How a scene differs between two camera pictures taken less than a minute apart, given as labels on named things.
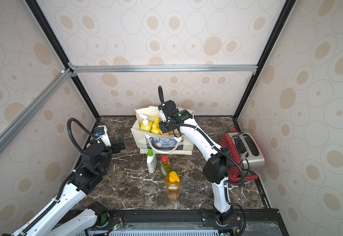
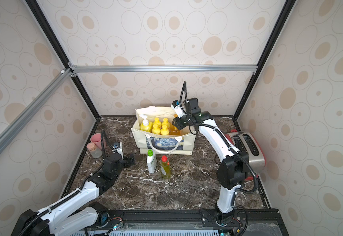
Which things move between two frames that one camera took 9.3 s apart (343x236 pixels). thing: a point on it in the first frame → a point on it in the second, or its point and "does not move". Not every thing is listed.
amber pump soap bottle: (173, 187) → (173, 130)
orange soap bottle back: (156, 122) does not move
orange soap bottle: (155, 130) does not move
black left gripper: (119, 147) → (129, 162)
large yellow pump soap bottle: (145, 126) does not move
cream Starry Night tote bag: (148, 143) does not move
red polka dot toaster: (246, 149) does not move
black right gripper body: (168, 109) → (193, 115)
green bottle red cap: (165, 165) does not move
